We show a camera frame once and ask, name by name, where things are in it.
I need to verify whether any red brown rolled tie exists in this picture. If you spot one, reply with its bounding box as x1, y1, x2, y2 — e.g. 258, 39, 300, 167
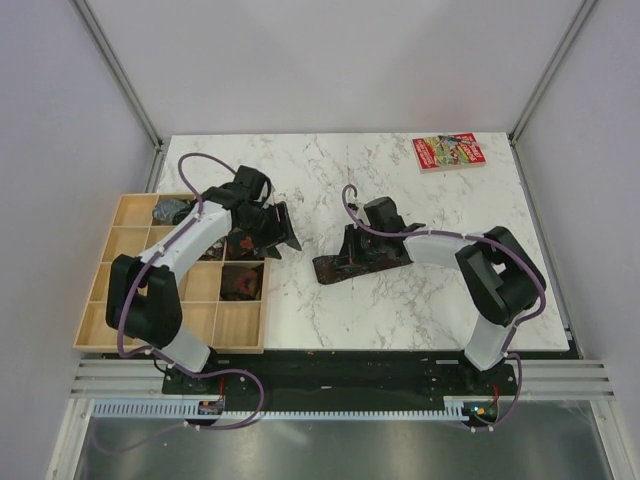
219, 264, 264, 301

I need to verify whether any grey rolled tie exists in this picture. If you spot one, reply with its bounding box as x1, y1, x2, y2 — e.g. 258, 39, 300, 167
152, 198, 193, 226

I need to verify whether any brown floral necktie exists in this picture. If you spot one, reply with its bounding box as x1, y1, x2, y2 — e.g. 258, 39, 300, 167
312, 252, 412, 285

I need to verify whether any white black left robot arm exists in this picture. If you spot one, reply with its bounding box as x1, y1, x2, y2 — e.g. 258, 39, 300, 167
105, 165, 301, 393

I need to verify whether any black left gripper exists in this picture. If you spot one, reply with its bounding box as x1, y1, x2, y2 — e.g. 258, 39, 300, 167
238, 202, 301, 260

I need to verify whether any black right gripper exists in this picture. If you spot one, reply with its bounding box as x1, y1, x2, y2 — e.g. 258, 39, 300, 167
334, 223, 386, 268

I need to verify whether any red paperback book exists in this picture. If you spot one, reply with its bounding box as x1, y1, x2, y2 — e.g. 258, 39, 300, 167
411, 133, 486, 173

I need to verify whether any aluminium frame rail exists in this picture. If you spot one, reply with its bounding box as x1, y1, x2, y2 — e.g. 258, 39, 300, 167
70, 359, 614, 401

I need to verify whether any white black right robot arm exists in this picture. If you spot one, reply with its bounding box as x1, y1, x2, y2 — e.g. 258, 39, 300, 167
342, 192, 547, 394

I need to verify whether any beige patterned rolled tie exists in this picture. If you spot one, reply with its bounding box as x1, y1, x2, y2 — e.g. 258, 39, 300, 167
199, 242, 224, 261

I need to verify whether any wooden compartment tray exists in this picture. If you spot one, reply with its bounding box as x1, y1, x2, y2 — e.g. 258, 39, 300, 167
72, 192, 276, 355

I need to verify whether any black red flower rolled tie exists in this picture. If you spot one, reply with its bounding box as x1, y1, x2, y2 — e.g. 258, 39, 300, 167
224, 230, 264, 261

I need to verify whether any white slotted cable duct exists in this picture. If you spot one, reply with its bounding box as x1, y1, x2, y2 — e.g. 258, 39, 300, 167
92, 396, 474, 420

